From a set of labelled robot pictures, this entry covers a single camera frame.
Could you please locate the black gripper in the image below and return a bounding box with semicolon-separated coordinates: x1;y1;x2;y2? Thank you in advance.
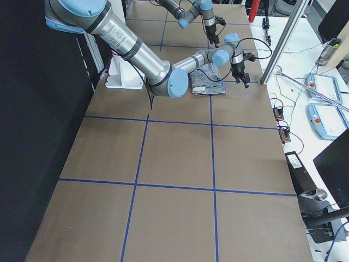
231;61;250;88
205;24;220;48

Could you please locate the navy white striped polo shirt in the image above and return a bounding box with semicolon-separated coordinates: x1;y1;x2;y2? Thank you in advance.
189;63;227;95

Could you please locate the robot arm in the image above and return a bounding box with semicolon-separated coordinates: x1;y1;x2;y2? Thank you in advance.
155;0;226;47
45;1;252;98

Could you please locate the metal reacher grabber tool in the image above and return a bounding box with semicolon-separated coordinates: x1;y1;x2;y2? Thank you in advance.
274;66;348;112

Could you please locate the orange black connector block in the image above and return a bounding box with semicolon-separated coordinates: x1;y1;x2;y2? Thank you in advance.
273;107;284;122

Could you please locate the black tripod clamp tool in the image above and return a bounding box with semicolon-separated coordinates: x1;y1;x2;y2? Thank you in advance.
262;16;272;46

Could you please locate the red cylinder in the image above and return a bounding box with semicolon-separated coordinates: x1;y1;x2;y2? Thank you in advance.
248;0;261;23

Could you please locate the far blue teach pendant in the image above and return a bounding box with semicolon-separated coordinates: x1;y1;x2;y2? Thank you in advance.
306;73;343;104

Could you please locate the blue teach pendant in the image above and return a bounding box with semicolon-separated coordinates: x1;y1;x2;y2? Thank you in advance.
307;103;348;140
306;73;343;104

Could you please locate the near blue teach pendant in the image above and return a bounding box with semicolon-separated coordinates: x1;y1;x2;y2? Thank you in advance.
307;103;348;140

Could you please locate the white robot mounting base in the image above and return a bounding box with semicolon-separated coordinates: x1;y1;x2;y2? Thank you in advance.
105;54;144;90

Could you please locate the black box with label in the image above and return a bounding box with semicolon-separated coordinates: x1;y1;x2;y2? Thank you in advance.
285;151;317;195

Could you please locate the black monitor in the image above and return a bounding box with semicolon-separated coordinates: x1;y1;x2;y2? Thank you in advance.
313;130;348;207

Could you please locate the aluminium frame post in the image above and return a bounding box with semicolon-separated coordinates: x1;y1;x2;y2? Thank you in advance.
261;0;309;85

